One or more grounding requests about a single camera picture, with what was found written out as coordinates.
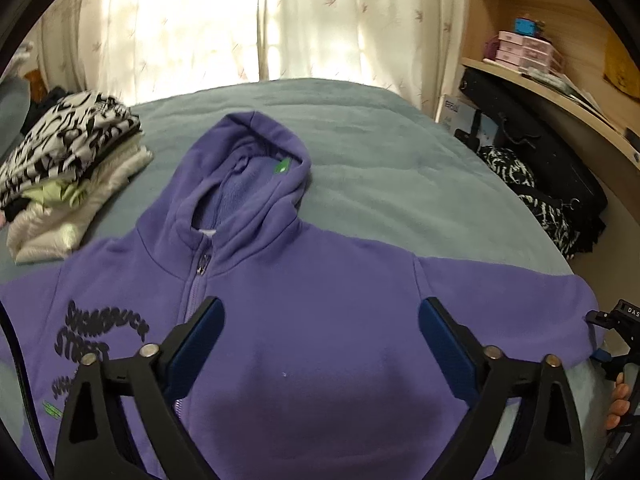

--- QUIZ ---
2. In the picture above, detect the purple zip hoodie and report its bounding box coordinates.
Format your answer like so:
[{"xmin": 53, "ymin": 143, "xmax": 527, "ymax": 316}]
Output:
[{"xmin": 1, "ymin": 112, "xmax": 597, "ymax": 479}]

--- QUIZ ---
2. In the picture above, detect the right hand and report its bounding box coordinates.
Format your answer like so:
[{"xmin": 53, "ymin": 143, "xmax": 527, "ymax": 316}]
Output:
[{"xmin": 604, "ymin": 372, "xmax": 630, "ymax": 431}]

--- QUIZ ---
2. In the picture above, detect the black white patterned hanging cloth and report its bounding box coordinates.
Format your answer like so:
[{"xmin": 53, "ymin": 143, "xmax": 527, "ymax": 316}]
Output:
[{"xmin": 477, "ymin": 145, "xmax": 605, "ymax": 261}]

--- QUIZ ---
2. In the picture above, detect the white padded folded jacket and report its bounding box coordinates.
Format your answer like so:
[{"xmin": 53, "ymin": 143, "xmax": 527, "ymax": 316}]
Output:
[{"xmin": 6, "ymin": 145, "xmax": 153, "ymax": 264}]

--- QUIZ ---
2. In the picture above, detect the light green folded garment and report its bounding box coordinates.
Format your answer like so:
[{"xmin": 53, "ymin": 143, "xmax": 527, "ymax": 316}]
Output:
[{"xmin": 21, "ymin": 180, "xmax": 92, "ymax": 208}]

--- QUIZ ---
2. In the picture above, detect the black white patterned folded garment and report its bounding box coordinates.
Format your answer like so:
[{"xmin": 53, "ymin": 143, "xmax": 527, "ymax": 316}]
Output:
[{"xmin": 1, "ymin": 91, "xmax": 140, "ymax": 208}]

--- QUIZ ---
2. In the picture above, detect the white cardboard box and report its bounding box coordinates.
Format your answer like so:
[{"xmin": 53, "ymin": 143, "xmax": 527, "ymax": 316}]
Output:
[{"xmin": 436, "ymin": 96, "xmax": 498, "ymax": 152}]

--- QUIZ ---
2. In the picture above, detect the light blue bed blanket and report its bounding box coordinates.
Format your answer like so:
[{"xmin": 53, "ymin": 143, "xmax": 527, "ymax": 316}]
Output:
[{"xmin": 0, "ymin": 77, "xmax": 609, "ymax": 480}]

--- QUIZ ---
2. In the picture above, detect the wooden shelf unit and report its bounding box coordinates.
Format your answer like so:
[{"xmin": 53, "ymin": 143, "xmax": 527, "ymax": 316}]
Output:
[{"xmin": 460, "ymin": 0, "xmax": 639, "ymax": 231}]

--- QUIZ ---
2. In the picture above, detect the grey blue pillow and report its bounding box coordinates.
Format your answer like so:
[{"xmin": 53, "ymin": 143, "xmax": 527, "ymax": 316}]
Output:
[{"xmin": 0, "ymin": 77, "xmax": 30, "ymax": 160}]

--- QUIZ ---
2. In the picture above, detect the pink drawer organizer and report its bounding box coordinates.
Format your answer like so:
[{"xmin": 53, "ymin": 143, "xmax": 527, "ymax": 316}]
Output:
[{"xmin": 496, "ymin": 30, "xmax": 564, "ymax": 74}]

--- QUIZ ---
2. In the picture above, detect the small blue box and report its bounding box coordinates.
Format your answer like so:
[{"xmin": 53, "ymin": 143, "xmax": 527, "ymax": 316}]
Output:
[{"xmin": 514, "ymin": 18, "xmax": 544, "ymax": 37}]

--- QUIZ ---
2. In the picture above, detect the white floral curtain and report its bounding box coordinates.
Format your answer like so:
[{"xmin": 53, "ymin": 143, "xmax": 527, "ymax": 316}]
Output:
[{"xmin": 32, "ymin": 0, "xmax": 466, "ymax": 114}]

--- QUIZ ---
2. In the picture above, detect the black cable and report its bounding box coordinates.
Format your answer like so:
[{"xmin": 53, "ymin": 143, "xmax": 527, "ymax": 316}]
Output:
[{"xmin": 0, "ymin": 299, "xmax": 57, "ymax": 480}]

